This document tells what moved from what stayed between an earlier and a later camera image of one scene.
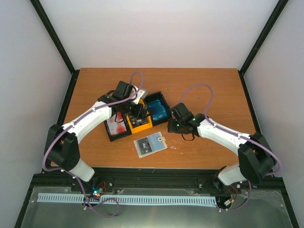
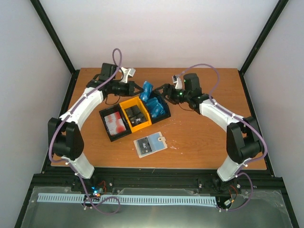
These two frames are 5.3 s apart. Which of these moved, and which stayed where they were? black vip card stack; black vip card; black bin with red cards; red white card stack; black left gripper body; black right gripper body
Moved: black left gripper body; black right gripper body
Stayed: black bin with red cards; black vip card; black vip card stack; red white card stack
